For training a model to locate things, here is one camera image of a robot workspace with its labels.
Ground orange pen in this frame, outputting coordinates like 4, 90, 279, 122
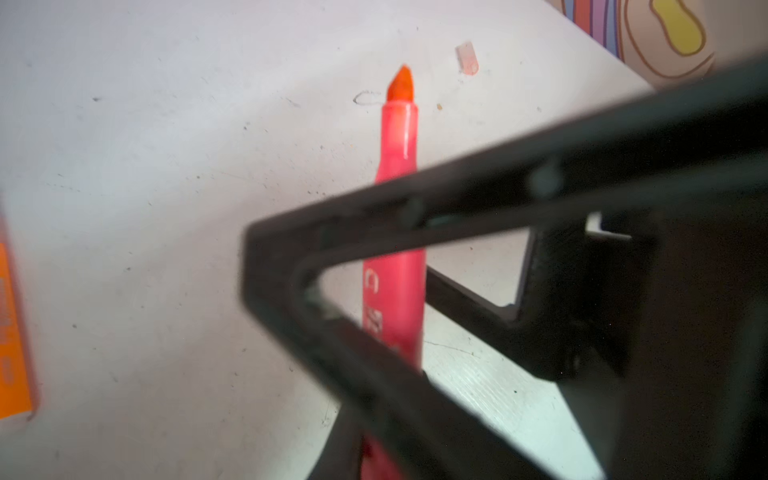
1, 212, 39, 433

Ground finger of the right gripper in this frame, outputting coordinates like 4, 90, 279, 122
239, 53, 768, 480

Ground translucent pen cap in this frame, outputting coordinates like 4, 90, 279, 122
455, 41, 479, 76

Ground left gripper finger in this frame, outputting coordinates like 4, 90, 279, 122
307, 405, 363, 480

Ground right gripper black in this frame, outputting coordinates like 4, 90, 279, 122
427, 197, 767, 479

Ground pink pen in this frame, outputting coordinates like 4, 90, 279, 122
359, 64, 428, 480

